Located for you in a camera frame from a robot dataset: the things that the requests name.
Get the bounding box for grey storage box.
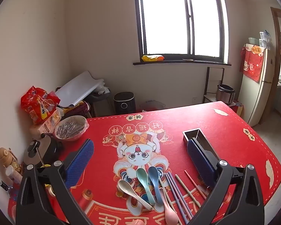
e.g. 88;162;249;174
85;91;113;119

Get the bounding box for yellow package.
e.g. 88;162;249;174
142;55;165;62

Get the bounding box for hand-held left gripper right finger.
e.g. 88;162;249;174
187;138;265;225

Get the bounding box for dark framed window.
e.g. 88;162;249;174
133;0;232;66

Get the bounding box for red printed table mat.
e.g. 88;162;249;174
8;101;281;225

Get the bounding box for white refrigerator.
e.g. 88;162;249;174
238;43;278;127

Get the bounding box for white spoon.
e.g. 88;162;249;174
118;179;153;211

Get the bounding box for pink chopstick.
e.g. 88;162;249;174
184;170;206;199

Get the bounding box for beige food box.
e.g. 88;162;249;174
29;109;64;136

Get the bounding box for black metal shelf rack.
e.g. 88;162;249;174
203;67;225;104

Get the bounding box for small dark-capped bottle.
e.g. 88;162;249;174
0;180;19;201

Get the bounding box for black trash bin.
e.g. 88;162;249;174
114;92;135;115

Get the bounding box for white rolled sheet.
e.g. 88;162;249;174
55;70;105;107

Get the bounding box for stainless steel cutlery box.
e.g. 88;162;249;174
182;128;222;163

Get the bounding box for green spoon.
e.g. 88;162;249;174
136;168;155;204

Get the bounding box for red printed hanging cloth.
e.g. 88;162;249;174
239;44;265;82

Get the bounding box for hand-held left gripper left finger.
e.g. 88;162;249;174
15;139;94;225

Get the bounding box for beige cartoon bottle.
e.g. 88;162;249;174
0;147;16;170

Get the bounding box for wooden door frame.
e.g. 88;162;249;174
270;7;281;58

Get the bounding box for blue spoon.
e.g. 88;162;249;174
148;166;164;204

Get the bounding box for black electric pot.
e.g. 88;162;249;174
22;133;64;169

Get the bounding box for dark red cloth pile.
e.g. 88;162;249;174
63;101;92;119

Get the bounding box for red snack bag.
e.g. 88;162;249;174
21;85;61;125

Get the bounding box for silver rice cooker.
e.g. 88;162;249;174
216;84;236;105

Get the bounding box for pink spoon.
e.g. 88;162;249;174
158;180;178;224

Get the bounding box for bowl covered with plastic wrap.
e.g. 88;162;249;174
54;115;89;141

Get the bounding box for white patterned cup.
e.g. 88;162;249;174
6;164;23;181

